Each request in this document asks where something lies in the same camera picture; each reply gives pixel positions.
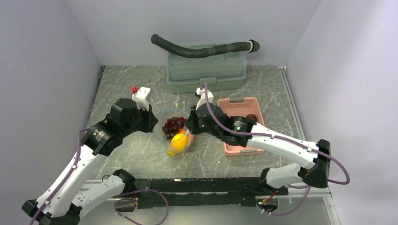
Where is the green plastic storage box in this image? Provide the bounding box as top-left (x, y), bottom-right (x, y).
top-left (166, 52), bottom-right (247, 93)

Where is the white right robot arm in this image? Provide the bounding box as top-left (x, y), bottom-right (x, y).
top-left (186, 104), bottom-right (330, 195)

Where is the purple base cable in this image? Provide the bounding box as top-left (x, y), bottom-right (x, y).
top-left (114, 189), bottom-right (169, 225)

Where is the black corrugated hose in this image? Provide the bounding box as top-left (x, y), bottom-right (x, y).
top-left (150, 34), bottom-right (260, 59)

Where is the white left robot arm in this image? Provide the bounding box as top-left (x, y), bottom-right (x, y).
top-left (22, 97), bottom-right (158, 225)

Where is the yellow mango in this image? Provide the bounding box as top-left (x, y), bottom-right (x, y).
top-left (167, 133), bottom-right (188, 156)

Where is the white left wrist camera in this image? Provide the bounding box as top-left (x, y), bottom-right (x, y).
top-left (130, 87), bottom-right (152, 111)

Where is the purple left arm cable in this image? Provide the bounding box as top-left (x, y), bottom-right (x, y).
top-left (27, 127), bottom-right (91, 225)

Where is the pink perforated plastic basket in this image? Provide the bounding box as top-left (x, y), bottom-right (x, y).
top-left (217, 97), bottom-right (265, 156)

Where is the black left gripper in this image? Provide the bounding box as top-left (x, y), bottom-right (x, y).
top-left (121, 102), bottom-right (159, 137)

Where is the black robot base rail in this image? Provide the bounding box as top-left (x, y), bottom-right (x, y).
top-left (118, 177), bottom-right (288, 209)

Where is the dark red plum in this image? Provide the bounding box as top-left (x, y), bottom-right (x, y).
top-left (246, 113), bottom-right (258, 122)

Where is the dark red grape bunch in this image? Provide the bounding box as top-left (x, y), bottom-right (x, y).
top-left (161, 117), bottom-right (187, 141)

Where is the clear zip top bag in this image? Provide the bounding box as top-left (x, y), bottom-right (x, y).
top-left (153, 103), bottom-right (194, 157)

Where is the orange fruit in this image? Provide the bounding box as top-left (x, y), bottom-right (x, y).
top-left (183, 129), bottom-right (194, 149)

